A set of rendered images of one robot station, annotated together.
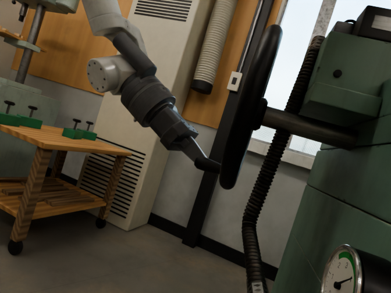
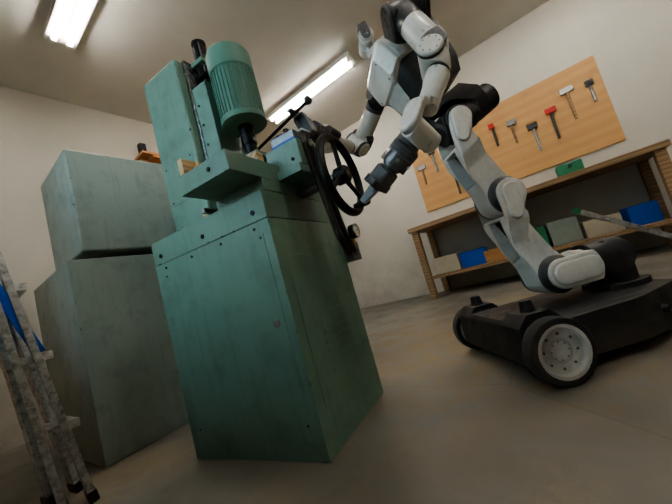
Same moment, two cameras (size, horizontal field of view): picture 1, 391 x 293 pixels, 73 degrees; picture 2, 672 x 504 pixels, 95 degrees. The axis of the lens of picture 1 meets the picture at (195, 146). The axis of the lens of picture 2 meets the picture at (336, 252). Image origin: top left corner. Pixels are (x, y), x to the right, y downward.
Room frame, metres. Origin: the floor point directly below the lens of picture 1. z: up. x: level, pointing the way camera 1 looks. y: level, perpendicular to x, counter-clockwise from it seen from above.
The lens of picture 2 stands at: (1.46, 0.11, 0.47)
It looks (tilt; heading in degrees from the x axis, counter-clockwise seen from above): 6 degrees up; 196
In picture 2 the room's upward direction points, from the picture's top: 16 degrees counter-clockwise
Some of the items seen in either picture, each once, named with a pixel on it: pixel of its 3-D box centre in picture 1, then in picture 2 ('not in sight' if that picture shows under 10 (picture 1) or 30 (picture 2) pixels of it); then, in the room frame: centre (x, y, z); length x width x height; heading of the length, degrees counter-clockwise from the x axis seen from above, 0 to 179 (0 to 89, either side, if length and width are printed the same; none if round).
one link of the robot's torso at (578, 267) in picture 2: not in sight; (558, 271); (0.05, 0.57, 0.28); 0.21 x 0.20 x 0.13; 109
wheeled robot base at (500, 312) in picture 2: not in sight; (558, 295); (0.06, 0.54, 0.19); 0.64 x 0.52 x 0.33; 109
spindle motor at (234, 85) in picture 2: not in sight; (236, 91); (0.40, -0.41, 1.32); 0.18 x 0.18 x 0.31
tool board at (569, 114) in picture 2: not in sight; (498, 145); (-2.44, 1.22, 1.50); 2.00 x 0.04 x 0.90; 71
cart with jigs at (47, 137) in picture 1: (49, 168); not in sight; (1.50, 0.76, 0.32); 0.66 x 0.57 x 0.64; 160
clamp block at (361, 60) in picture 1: (349, 80); (295, 162); (0.47, -0.22, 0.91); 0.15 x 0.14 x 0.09; 169
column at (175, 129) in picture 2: not in sight; (198, 157); (0.35, -0.69, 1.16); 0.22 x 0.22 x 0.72; 79
